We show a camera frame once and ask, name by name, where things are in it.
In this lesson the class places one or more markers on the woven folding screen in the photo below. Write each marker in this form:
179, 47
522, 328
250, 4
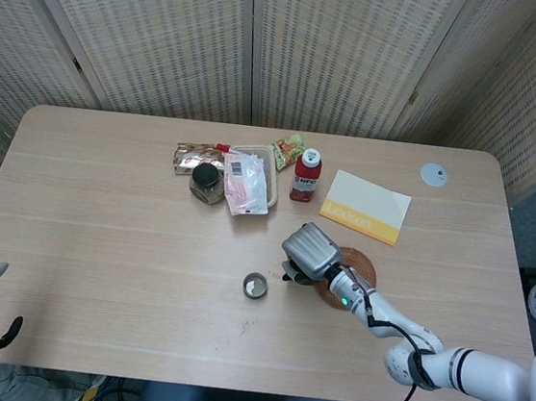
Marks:
171, 30

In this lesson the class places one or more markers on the small dark ceramic cup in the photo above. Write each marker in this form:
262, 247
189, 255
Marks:
255, 286

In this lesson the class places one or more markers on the green orange snack packet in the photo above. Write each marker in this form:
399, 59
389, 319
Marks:
287, 152

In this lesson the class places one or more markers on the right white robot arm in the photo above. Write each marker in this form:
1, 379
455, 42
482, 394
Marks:
486, 370

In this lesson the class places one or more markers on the pink white plastic pouch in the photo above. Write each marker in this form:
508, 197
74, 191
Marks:
245, 188

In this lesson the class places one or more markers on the yellow white Lexicon booklet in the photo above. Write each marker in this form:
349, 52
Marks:
370, 197

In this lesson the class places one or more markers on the round woven rattan coaster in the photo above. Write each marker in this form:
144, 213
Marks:
362, 269

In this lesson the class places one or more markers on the beige plastic food container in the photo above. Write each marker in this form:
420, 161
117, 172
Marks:
254, 150

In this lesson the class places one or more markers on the red NFC juice bottle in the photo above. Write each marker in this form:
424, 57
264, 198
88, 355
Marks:
305, 180

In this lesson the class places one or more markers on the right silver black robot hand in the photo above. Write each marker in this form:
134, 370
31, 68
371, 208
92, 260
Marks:
313, 251

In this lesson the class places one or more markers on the glass jar with black lid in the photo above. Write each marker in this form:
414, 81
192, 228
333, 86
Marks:
204, 174

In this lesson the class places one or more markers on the gold red snack packet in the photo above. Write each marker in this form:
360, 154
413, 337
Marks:
188, 157

